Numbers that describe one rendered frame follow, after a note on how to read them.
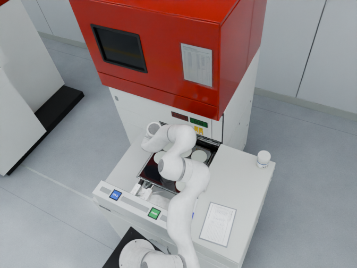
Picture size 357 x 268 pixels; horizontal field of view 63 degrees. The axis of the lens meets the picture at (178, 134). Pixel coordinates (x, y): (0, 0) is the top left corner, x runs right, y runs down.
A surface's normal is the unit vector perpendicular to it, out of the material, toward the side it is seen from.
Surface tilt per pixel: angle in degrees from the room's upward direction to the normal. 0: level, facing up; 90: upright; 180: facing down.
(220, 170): 0
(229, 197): 0
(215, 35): 90
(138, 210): 0
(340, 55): 90
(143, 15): 90
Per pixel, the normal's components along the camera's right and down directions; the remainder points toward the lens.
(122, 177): -0.09, -0.62
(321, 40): -0.46, 0.73
